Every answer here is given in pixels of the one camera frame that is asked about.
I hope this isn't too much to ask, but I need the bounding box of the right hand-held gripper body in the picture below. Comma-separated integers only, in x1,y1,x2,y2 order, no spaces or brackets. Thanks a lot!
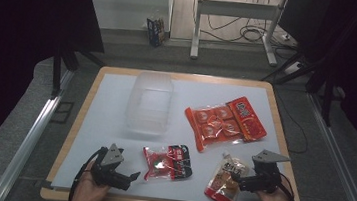
246,147,293,196

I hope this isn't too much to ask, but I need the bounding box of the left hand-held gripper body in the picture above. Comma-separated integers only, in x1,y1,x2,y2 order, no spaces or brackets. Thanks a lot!
90,141,131,190

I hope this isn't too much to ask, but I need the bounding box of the beige red food pouch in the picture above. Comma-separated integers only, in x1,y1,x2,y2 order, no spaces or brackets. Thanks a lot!
203,150,253,201

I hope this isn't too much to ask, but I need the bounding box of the small red black snack packet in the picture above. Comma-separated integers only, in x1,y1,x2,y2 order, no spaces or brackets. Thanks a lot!
139,140,196,186

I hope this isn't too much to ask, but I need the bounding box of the large orange snack packet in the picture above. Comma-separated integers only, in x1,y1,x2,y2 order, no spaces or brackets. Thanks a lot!
180,90,271,160

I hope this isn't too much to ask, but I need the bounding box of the clear plastic container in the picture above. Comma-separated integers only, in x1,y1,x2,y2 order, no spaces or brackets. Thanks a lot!
125,70,176,137

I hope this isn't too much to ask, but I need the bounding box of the person's left hand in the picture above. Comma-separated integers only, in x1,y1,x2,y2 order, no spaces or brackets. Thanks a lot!
69,160,113,201

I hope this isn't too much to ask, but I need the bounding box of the white table mat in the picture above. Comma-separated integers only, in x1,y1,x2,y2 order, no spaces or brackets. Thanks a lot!
51,66,306,201

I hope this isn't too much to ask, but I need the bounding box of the black floor plate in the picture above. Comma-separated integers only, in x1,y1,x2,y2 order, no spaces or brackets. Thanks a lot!
49,99,76,126

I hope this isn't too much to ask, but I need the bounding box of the black tripod stand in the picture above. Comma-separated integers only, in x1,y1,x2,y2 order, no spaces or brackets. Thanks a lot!
47,44,108,104
256,47,350,130

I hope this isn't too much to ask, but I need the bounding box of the white power adapter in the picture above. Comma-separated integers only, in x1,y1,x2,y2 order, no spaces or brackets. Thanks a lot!
283,59,303,77

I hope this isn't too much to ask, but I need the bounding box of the white power strip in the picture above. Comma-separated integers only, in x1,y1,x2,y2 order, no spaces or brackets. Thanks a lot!
278,32,299,48

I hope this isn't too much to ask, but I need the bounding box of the blue carton in plastic bag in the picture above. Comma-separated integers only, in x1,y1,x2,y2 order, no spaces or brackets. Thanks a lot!
143,10,170,49

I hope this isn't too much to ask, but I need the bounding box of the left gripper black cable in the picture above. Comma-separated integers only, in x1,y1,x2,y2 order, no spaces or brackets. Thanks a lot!
67,143,109,201

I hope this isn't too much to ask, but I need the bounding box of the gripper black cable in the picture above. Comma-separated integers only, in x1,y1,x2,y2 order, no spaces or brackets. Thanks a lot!
67,143,109,201
276,172,303,201

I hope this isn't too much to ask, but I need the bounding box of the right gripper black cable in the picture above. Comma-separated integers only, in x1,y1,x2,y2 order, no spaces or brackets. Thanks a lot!
276,172,303,201

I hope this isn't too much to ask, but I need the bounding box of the thin black floor cable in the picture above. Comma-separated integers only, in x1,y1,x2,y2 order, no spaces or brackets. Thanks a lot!
269,90,314,155

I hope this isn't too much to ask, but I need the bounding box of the tangle of black floor cables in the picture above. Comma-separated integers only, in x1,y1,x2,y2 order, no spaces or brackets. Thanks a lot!
202,0,287,49

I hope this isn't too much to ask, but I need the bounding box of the white metal desk frame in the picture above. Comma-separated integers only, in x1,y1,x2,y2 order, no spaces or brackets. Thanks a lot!
189,0,291,69

